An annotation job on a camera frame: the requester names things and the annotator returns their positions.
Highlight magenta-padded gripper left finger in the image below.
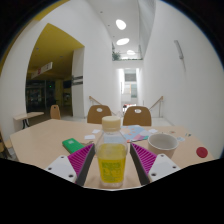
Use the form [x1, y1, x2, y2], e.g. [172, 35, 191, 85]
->
[44, 143, 97, 187]

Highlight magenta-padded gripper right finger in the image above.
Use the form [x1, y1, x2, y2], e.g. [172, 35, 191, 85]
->
[129, 143, 183, 186]

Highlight clear bottle with yellow drink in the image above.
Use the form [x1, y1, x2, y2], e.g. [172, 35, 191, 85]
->
[95, 115, 129, 189]

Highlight green flat box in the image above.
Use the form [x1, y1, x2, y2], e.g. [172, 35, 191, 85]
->
[61, 137, 85, 154]

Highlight beige mug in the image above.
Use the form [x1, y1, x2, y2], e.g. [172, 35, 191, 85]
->
[147, 133, 180, 160]

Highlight colourful printed mouse pad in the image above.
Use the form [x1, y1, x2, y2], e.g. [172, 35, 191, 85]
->
[120, 124, 153, 143]

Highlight wooden chair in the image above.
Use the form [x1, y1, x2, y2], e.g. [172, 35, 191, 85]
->
[122, 105, 153, 127]
[86, 104, 113, 125]
[49, 104, 62, 120]

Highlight wooden stair handrail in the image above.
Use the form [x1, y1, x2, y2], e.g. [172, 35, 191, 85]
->
[88, 95, 116, 116]
[148, 95, 165, 118]

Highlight flat round red coaster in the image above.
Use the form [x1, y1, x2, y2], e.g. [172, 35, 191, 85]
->
[195, 146, 209, 159]

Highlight small side table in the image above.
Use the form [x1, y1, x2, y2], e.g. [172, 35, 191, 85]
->
[13, 111, 45, 129]

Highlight hanging white sign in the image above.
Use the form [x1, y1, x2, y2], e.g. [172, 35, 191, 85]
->
[30, 61, 54, 80]

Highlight green potted plant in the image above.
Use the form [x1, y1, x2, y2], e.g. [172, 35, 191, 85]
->
[111, 49, 122, 62]

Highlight group of ceiling lights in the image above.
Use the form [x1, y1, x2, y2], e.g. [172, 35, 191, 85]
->
[114, 18, 137, 56]

